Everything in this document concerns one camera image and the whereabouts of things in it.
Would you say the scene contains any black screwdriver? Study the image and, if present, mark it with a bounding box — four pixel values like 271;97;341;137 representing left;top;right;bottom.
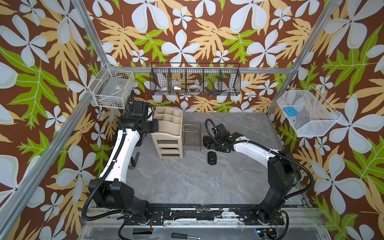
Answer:
171;233;201;240

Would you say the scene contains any blue object in basket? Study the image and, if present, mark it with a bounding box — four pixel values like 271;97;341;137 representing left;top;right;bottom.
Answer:
284;106;299;117

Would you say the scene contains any beige drawer organizer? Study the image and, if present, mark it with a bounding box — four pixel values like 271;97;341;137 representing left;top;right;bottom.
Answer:
151;107;184;160

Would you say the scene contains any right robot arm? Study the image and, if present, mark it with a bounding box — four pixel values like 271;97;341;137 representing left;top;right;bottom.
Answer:
203;119;315;225

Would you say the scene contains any white wire basket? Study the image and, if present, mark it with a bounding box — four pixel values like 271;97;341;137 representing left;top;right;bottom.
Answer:
89;65;135;109

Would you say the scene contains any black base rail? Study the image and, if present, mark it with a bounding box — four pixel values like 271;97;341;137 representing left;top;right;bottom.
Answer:
147;204;285;226

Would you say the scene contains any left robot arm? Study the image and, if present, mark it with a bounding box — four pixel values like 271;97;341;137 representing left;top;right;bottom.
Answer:
82;100;159;224

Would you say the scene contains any black mouse with logo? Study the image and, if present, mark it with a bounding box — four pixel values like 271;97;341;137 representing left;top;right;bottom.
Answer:
207;151;217;166

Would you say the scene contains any white mesh basket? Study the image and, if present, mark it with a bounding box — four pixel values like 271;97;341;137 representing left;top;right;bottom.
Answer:
277;87;342;138

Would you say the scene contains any black wire basket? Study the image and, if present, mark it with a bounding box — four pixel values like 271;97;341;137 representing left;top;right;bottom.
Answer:
149;63;242;96

